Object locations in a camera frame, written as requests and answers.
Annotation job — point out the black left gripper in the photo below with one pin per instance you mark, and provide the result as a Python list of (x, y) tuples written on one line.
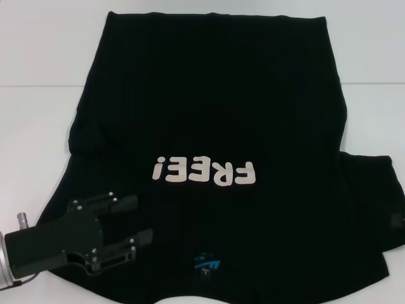
[(47, 244)]

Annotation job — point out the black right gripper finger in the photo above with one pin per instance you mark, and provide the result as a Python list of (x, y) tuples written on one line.
[(397, 220)]

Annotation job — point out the black shirt with FREE print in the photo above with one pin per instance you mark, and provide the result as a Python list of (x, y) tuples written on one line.
[(202, 95)]

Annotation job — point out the white and silver left arm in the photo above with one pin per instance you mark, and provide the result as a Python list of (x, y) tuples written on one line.
[(3, 259)]

